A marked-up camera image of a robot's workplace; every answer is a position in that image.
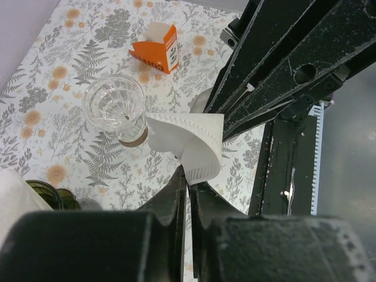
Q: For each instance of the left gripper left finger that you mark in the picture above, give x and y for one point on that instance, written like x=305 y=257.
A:
x=146 y=244

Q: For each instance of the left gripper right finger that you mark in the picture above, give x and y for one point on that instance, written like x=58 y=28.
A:
x=231 y=246

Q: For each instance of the green glass coffee dripper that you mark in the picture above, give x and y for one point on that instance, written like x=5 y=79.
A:
x=58 y=199

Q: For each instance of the white paper coffee filter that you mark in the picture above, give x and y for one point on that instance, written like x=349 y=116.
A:
x=17 y=199

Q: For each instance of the clear glass cup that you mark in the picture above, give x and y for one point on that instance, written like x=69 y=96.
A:
x=115 y=104

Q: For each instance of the orange coffee filter box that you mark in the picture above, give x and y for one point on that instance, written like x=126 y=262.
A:
x=159 y=49

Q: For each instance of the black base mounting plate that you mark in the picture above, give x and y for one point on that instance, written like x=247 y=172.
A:
x=284 y=180

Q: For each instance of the small glass beaker brown band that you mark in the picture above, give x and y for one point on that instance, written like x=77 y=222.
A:
x=138 y=141

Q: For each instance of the floral patterned table mat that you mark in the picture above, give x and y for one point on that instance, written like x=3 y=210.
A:
x=101 y=147

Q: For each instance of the white slotted cable duct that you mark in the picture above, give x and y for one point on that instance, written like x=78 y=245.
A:
x=318 y=112

